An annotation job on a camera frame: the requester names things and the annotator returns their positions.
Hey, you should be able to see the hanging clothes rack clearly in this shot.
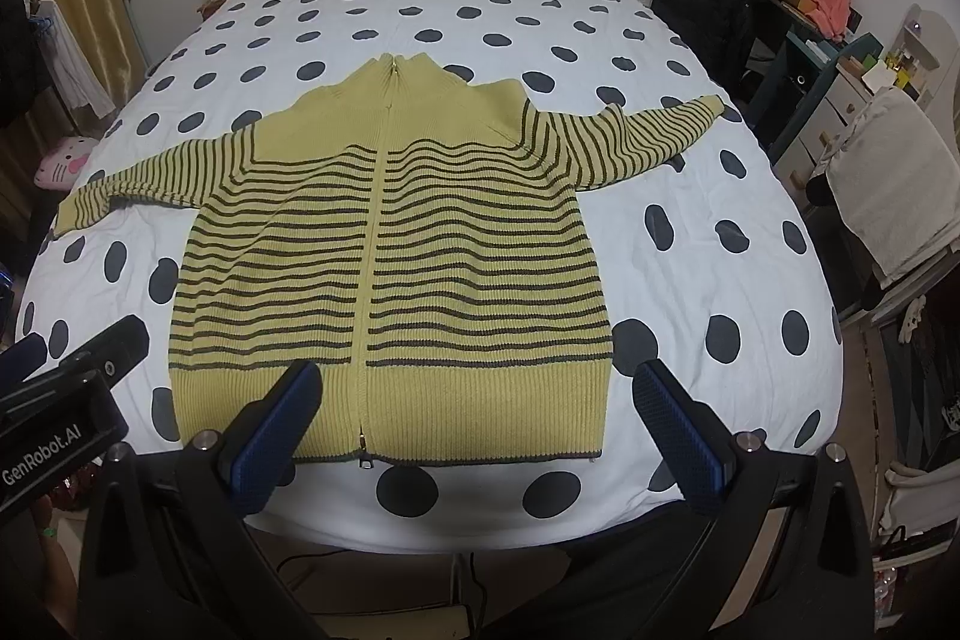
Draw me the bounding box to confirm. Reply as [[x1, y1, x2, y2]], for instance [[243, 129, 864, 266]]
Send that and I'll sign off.
[[23, 0, 116, 120]]

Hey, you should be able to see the white polka dot duvet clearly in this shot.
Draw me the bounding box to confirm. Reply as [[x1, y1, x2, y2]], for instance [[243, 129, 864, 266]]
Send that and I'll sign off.
[[16, 0, 843, 552]]

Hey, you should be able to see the white chair with cloth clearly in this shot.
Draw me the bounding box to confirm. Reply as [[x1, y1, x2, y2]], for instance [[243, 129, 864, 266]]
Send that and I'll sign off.
[[815, 88, 958, 289]]

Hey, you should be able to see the yellow striped knit cardigan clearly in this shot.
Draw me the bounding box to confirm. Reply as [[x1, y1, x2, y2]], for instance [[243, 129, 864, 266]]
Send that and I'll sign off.
[[53, 55, 724, 464]]

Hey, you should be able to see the pink cat plush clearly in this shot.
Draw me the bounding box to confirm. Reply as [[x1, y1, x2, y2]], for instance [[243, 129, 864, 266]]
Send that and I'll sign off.
[[34, 136, 99, 191]]

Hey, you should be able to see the white drawer cabinet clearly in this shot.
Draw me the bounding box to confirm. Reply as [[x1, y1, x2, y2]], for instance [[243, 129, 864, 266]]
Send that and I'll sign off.
[[773, 57, 874, 211]]

